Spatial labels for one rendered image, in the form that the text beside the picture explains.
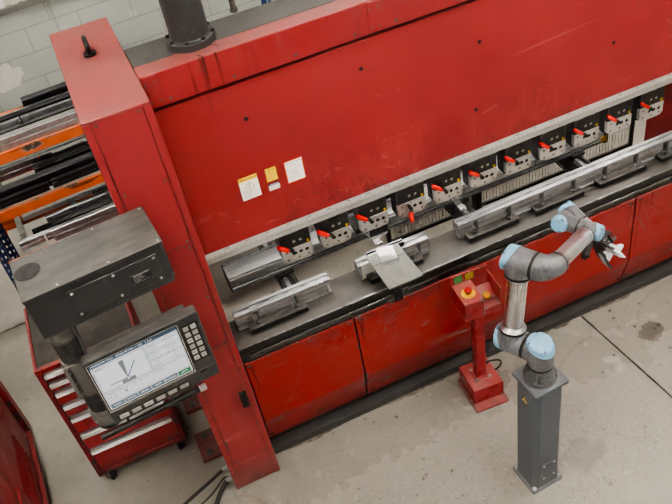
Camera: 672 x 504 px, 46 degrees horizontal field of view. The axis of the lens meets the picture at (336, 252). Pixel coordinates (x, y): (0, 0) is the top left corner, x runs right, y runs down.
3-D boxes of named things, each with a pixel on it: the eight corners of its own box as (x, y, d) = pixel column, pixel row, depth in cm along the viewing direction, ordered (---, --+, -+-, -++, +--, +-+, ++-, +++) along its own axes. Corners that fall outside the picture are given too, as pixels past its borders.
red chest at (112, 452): (107, 491, 432) (34, 375, 366) (92, 425, 468) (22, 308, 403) (193, 453, 442) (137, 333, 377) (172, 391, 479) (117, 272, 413)
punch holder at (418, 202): (399, 219, 382) (395, 192, 372) (391, 210, 389) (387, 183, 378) (426, 208, 386) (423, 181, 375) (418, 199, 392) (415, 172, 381)
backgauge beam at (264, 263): (232, 294, 405) (227, 279, 398) (224, 278, 415) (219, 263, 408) (608, 142, 452) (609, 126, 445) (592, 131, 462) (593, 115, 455)
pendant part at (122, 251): (106, 452, 314) (18, 303, 259) (91, 410, 332) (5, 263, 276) (222, 393, 328) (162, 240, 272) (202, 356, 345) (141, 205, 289)
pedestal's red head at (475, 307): (465, 322, 395) (464, 297, 384) (452, 302, 407) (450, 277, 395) (501, 309, 398) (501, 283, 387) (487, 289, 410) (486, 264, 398)
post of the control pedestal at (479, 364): (477, 378, 436) (474, 310, 400) (473, 371, 440) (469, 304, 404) (486, 375, 437) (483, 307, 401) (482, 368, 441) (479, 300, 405)
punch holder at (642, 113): (638, 123, 411) (641, 95, 400) (627, 115, 417) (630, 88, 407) (662, 113, 414) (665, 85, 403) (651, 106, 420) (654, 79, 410)
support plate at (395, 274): (389, 290, 374) (389, 288, 373) (366, 258, 393) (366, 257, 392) (423, 276, 377) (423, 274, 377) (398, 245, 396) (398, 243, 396)
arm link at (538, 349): (546, 376, 337) (547, 355, 328) (518, 363, 344) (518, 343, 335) (559, 357, 343) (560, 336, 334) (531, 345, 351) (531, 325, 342)
